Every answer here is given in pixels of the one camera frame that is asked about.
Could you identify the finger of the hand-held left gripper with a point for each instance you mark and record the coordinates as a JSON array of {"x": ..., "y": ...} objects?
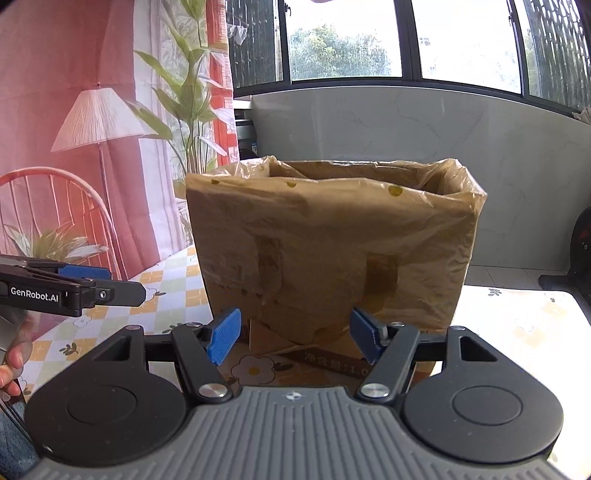
[
  {"x": 85, "y": 272},
  {"x": 122, "y": 294}
]

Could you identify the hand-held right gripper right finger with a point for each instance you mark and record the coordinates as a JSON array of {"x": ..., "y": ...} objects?
[{"x": 364, "y": 334}]

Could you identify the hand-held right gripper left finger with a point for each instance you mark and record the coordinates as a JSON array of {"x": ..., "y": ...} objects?
[{"x": 224, "y": 337}]

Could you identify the brown cardboard box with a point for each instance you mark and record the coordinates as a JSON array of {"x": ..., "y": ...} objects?
[{"x": 323, "y": 360}]

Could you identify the translucent plastic bag liner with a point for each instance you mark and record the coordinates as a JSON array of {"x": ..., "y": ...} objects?
[{"x": 332, "y": 240}]

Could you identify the person's left hand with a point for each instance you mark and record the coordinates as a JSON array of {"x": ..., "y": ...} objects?
[{"x": 14, "y": 369}]

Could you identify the checkered floral tablecloth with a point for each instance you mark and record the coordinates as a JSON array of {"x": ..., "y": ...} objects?
[{"x": 175, "y": 295}]

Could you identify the person's blue jeans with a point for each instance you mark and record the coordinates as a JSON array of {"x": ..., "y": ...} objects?
[{"x": 14, "y": 443}]

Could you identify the printed backdrop curtain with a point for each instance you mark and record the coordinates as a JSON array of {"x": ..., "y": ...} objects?
[{"x": 69, "y": 69}]

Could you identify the black exercise bike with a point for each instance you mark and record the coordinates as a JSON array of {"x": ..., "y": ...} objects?
[{"x": 577, "y": 258}]

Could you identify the black framed window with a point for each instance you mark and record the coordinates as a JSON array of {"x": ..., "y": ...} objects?
[{"x": 407, "y": 37}]

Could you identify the crumpled cloth on sill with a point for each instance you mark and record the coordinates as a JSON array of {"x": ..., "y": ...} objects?
[{"x": 582, "y": 115}]

